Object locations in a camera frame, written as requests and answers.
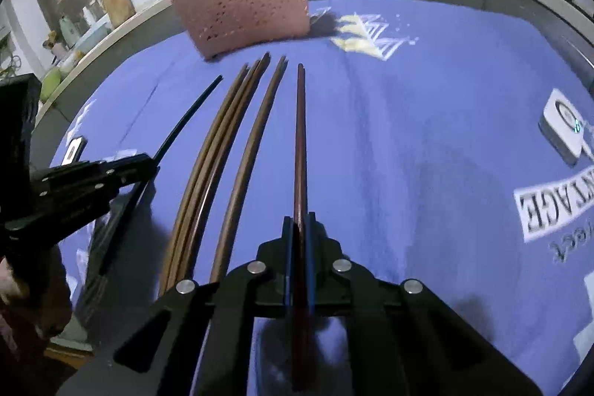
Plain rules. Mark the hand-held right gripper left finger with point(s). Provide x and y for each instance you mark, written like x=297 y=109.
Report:
x=287 y=266

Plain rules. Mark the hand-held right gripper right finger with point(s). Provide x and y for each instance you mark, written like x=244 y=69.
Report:
x=311 y=266

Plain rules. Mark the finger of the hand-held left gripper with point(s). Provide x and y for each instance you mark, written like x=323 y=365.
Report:
x=60 y=217
x=93 y=175

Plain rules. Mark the brown wooden chopstick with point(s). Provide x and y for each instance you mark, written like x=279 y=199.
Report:
x=244 y=173
x=199 y=173
x=221 y=173
x=210 y=173

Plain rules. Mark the black chopstick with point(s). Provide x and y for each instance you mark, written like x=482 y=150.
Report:
x=185 y=122

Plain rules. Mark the dark reddish wooden chopstick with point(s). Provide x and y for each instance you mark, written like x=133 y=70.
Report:
x=300 y=145

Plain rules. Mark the pink perforated utensil basket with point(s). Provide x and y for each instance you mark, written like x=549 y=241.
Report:
x=246 y=11

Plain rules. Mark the green bowl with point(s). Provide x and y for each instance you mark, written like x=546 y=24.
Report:
x=51 y=83

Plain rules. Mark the pale green kettle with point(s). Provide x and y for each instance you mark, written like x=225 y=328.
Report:
x=68 y=32

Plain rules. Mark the light blue basin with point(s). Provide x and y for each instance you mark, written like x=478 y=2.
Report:
x=95 y=34

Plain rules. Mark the wooden cutting board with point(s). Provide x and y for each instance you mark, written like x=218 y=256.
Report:
x=118 y=6

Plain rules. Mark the blue printed blanket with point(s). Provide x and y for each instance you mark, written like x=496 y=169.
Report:
x=417 y=145

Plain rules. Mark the white rounded electronic device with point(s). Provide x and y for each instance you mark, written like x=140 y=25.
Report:
x=559 y=122

